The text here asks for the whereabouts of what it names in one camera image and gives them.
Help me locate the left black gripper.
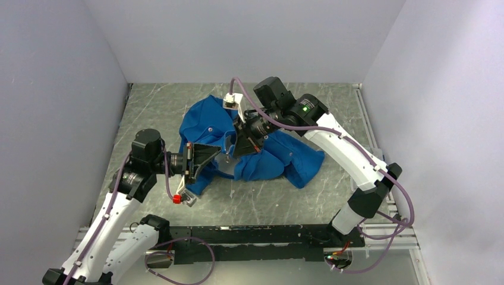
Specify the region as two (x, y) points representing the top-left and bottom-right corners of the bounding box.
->
(150, 142), (221, 185)

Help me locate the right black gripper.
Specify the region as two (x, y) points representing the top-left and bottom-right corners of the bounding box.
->
(232, 106), (282, 158)

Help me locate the blue zip jacket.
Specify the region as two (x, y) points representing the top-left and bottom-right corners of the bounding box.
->
(179, 95), (325, 195)

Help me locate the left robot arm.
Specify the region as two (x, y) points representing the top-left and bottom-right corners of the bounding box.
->
(42, 129), (221, 284)

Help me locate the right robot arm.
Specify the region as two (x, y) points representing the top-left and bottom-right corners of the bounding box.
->
(223, 77), (402, 246)

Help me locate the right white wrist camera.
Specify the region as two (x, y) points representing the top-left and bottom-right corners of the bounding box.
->
(222, 93), (246, 123)

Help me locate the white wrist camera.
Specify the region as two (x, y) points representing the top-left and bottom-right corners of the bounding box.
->
(172, 176), (197, 207)
(222, 93), (246, 123)

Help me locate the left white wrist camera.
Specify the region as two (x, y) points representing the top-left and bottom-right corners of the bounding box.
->
(172, 176), (197, 207)

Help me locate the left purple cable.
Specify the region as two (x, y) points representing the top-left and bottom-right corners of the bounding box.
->
(62, 140), (216, 285)

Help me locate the purple cable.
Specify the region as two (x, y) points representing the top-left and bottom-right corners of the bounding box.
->
(229, 77), (415, 276)
(62, 140), (216, 285)

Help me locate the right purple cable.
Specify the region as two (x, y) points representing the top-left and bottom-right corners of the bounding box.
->
(229, 77), (415, 276)

